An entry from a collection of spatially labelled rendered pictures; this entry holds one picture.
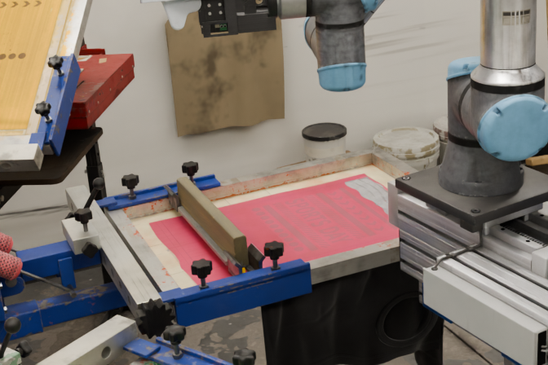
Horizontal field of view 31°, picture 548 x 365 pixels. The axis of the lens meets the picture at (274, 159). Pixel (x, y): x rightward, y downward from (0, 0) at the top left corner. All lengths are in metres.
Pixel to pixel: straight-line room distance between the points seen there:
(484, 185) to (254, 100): 2.74
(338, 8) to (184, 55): 2.79
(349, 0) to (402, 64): 3.30
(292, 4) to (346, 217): 1.03
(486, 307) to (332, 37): 0.49
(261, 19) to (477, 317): 0.58
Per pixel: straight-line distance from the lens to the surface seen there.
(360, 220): 2.38
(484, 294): 1.61
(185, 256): 2.27
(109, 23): 4.18
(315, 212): 2.44
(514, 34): 1.54
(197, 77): 4.26
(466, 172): 1.73
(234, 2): 1.46
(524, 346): 1.54
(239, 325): 3.87
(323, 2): 1.47
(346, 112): 4.68
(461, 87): 1.68
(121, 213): 2.46
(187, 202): 2.38
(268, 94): 4.44
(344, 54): 1.49
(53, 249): 2.20
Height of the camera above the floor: 1.95
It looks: 21 degrees down
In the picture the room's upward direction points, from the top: 4 degrees counter-clockwise
